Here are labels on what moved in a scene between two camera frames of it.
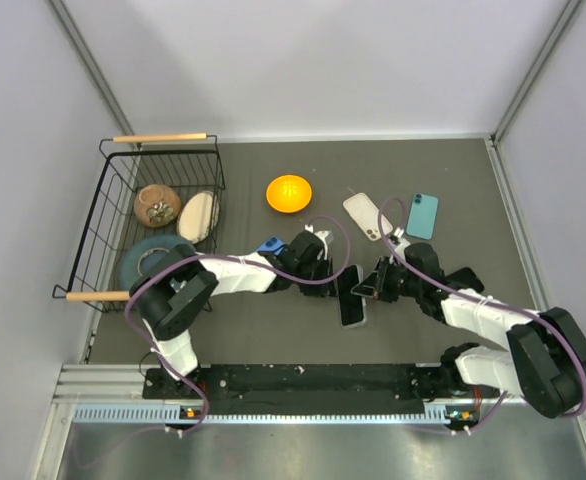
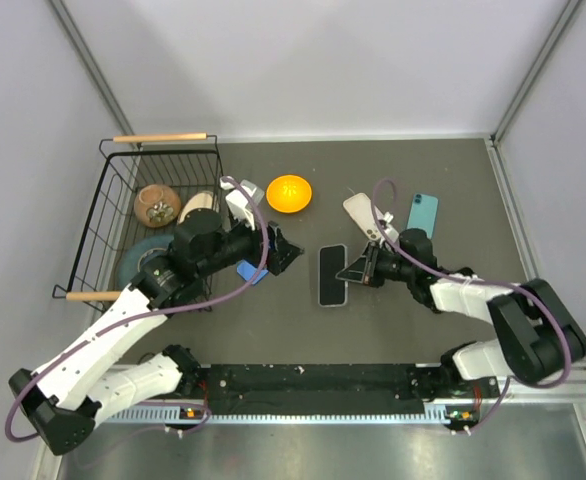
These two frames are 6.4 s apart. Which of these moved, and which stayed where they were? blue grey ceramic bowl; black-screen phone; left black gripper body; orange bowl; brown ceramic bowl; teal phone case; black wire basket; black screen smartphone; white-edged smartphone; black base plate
Moved: black screen smartphone; black-screen phone; left black gripper body
Stayed: orange bowl; teal phone case; white-edged smartphone; black base plate; black wire basket; brown ceramic bowl; blue grey ceramic bowl
